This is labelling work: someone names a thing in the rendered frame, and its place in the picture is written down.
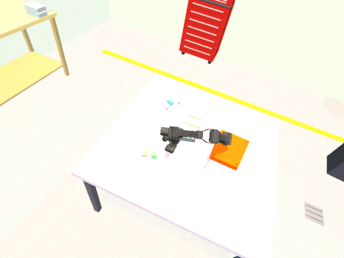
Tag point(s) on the light green cube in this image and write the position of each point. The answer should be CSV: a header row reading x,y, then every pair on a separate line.
x,y
154,155

